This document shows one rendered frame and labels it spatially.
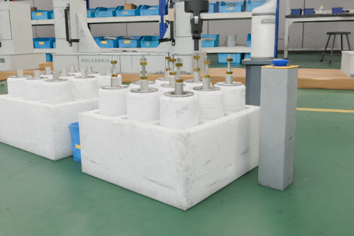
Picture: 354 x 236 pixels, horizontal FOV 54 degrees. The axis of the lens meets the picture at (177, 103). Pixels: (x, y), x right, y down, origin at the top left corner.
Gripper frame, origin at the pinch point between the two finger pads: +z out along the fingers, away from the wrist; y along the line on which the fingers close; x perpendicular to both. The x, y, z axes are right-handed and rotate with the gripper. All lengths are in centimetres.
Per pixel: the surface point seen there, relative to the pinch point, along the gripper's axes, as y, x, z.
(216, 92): -20.2, -5.2, 11.1
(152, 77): 194, 41, 29
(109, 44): 506, 158, 2
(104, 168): -20.1, 25.3, 32.1
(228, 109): -11.4, -9.3, 17.1
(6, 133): 13, 72, 31
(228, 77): -7.8, -9.4, 8.5
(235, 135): -18.9, -10.4, 22.7
